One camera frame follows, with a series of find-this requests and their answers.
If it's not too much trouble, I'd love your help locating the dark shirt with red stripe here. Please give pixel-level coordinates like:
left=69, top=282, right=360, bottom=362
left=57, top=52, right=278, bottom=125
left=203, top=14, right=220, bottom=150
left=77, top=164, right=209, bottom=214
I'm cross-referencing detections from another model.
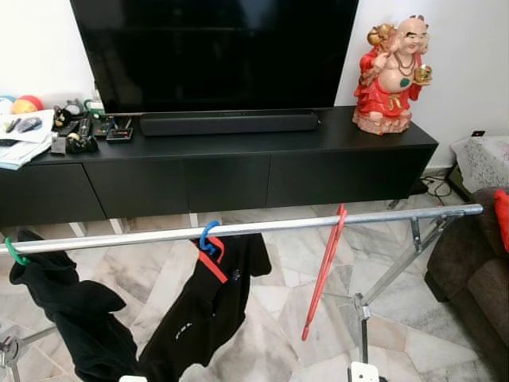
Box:
left=9, top=229, right=141, bottom=382

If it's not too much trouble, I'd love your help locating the green plastic hanger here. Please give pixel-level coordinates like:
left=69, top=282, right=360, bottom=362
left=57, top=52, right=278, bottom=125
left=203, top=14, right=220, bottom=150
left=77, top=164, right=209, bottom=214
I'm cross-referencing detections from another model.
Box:
left=4, top=237, right=29, bottom=267

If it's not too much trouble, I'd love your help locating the red plastic hanger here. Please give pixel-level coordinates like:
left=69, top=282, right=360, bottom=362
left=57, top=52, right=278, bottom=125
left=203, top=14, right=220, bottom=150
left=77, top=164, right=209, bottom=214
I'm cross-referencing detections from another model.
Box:
left=301, top=204, right=349, bottom=342

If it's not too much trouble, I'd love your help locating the blue plastic hanger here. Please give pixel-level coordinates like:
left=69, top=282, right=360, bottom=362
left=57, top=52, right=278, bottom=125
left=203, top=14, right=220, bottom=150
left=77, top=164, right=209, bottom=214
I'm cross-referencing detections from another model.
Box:
left=199, top=220, right=224, bottom=258

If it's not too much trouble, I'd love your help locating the red cushion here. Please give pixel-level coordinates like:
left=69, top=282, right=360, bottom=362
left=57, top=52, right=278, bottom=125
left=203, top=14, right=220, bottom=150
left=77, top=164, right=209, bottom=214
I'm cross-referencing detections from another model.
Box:
left=493, top=189, right=509, bottom=252

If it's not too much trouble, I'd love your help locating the lace covered side table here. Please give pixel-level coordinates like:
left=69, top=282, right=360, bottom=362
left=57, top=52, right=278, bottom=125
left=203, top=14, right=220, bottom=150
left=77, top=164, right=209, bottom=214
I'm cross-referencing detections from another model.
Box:
left=450, top=134, right=509, bottom=194

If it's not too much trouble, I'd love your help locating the dark brown sofa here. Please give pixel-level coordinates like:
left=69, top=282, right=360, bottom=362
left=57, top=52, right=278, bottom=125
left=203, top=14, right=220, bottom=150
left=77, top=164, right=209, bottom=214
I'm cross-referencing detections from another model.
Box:
left=424, top=188, right=509, bottom=382

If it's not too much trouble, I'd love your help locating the red laughing Buddha statue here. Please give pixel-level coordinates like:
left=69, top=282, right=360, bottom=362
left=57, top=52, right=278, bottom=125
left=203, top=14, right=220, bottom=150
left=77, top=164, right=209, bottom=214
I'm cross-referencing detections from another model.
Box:
left=352, top=14, right=435, bottom=135

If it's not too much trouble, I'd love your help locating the silver metal clothes rack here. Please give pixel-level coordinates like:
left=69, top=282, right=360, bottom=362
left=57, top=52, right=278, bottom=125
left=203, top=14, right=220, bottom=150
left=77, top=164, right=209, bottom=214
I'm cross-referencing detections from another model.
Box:
left=0, top=204, right=484, bottom=382

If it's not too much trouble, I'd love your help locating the black TV console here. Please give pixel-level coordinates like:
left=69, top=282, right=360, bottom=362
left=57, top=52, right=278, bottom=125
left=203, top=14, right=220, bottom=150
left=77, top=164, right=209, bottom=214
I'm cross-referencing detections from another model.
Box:
left=0, top=105, right=439, bottom=229

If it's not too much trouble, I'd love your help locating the black soundbar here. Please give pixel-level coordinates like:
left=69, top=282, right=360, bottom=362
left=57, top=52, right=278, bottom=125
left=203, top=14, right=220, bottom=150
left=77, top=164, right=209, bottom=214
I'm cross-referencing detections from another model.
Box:
left=140, top=111, right=321, bottom=138

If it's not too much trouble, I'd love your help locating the black flat television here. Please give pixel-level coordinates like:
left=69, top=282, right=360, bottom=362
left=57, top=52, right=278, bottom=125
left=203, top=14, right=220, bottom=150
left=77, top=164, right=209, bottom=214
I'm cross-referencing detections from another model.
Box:
left=70, top=0, right=360, bottom=115

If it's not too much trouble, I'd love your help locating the black shirt with white print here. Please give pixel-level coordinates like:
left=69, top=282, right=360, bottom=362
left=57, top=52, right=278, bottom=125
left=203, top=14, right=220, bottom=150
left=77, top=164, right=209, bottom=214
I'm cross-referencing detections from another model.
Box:
left=137, top=232, right=273, bottom=382

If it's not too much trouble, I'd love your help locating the black desk tray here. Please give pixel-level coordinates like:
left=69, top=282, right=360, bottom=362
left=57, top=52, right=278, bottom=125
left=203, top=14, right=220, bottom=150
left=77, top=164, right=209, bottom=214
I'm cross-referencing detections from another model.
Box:
left=104, top=116, right=135, bottom=143

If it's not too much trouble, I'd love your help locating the black tape dispenser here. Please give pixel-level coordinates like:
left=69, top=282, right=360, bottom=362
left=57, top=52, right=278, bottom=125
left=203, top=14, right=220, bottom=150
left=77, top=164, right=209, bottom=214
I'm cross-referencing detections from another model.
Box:
left=65, top=131, right=100, bottom=155

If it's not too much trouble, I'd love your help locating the stack of white papers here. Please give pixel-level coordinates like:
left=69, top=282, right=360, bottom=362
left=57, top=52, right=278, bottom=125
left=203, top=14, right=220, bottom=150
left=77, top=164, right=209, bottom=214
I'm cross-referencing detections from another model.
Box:
left=0, top=109, right=58, bottom=172

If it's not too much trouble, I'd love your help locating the orange ball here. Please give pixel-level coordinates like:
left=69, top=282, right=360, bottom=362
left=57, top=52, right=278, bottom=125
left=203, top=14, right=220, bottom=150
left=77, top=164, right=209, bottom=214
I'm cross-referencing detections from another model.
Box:
left=11, top=95, right=45, bottom=115

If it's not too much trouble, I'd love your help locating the black floor cable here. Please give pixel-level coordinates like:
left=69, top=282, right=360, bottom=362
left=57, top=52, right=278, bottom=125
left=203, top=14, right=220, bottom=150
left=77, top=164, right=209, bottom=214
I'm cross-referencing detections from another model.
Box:
left=418, top=177, right=456, bottom=201

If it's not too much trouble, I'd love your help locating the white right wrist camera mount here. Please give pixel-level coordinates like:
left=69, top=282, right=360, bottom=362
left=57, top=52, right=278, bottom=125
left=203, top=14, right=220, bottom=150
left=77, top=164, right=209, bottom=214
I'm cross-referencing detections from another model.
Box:
left=350, top=362, right=380, bottom=382

